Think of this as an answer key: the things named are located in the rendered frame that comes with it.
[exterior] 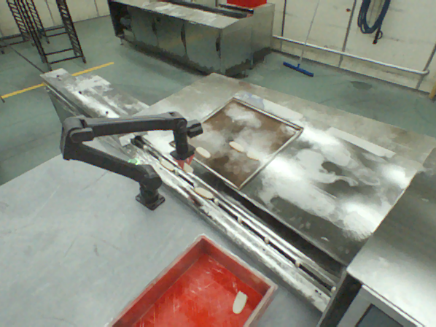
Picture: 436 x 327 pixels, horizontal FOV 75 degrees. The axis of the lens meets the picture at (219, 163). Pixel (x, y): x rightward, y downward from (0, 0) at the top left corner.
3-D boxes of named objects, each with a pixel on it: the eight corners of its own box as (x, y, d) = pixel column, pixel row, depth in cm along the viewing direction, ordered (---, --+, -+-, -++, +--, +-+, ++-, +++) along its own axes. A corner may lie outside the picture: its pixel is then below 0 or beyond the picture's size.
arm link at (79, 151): (47, 144, 98) (50, 159, 91) (68, 112, 96) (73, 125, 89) (147, 179, 131) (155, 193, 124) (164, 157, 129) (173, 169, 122)
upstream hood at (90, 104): (43, 83, 227) (39, 73, 221) (65, 77, 236) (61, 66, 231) (122, 149, 157) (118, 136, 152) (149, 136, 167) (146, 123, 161)
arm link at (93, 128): (65, 130, 99) (71, 145, 92) (64, 115, 96) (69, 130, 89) (177, 120, 122) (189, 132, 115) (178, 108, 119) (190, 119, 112)
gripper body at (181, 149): (196, 151, 127) (195, 138, 123) (178, 162, 122) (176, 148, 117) (187, 145, 131) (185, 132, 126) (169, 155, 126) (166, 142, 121)
